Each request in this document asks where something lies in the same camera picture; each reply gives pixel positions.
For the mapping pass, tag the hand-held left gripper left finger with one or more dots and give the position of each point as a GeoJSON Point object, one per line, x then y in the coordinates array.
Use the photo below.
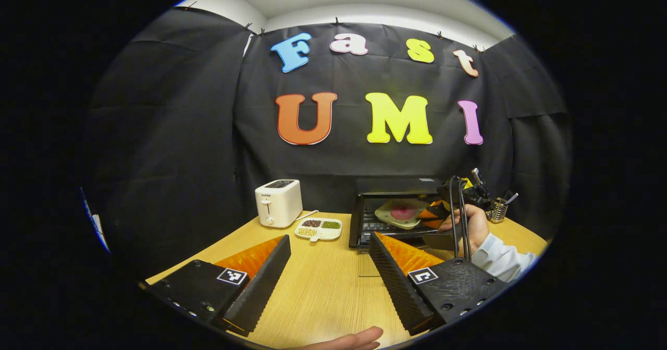
{"type": "Point", "coordinates": [266, 285]}

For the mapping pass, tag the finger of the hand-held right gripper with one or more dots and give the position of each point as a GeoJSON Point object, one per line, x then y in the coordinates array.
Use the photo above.
{"type": "Point", "coordinates": [430, 223]}
{"type": "Point", "coordinates": [440, 208]}

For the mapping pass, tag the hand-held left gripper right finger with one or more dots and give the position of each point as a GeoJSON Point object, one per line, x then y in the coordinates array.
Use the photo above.
{"type": "Point", "coordinates": [393, 285]}

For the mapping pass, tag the pink round food slice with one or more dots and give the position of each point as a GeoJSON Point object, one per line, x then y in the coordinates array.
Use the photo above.
{"type": "Point", "coordinates": [403, 213]}

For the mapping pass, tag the white square plate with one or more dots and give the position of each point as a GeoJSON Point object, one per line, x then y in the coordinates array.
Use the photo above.
{"type": "Point", "coordinates": [383, 214]}

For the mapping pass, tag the black electric oven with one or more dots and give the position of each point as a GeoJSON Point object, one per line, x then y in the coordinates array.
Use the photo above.
{"type": "Point", "coordinates": [396, 186]}

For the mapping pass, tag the metal utensil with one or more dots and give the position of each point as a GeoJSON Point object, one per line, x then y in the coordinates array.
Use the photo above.
{"type": "Point", "coordinates": [511, 198]}

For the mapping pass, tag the white divided dish with beans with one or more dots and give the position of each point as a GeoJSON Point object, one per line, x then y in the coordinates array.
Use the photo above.
{"type": "Point", "coordinates": [319, 230]}

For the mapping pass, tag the white toaster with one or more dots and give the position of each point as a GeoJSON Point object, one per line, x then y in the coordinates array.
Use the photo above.
{"type": "Point", "coordinates": [279, 204]}

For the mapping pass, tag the black backdrop cloth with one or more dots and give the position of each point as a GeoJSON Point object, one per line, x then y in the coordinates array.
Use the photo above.
{"type": "Point", "coordinates": [182, 131]}

